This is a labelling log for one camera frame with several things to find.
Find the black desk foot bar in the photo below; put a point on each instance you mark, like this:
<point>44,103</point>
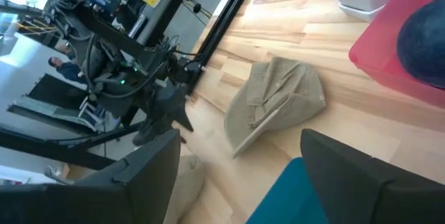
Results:
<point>52,147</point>

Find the red plastic tray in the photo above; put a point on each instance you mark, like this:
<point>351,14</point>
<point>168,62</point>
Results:
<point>379,53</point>

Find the blue denim cap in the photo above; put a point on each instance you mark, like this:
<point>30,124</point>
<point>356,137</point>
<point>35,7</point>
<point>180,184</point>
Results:
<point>424,43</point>

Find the person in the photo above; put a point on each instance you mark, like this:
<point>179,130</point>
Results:
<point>67,69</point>

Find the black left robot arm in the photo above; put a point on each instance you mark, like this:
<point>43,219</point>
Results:
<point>104,36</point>

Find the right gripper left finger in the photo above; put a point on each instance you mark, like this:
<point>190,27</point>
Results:
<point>104,203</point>

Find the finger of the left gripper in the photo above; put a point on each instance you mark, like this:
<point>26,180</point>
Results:
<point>151,128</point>
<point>172,102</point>

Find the black metal table frame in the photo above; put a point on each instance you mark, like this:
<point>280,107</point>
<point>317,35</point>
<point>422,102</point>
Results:
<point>226,12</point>

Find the black desk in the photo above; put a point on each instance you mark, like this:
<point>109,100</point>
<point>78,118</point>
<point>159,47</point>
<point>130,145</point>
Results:
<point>160,12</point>

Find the teal plastic tray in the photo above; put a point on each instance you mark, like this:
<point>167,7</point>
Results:
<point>288,199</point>

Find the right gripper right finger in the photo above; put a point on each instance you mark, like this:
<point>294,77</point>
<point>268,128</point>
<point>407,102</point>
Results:
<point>365,196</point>

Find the beige cap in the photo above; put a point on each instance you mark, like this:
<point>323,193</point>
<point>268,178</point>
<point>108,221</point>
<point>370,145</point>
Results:
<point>187,185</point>
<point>278,95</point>

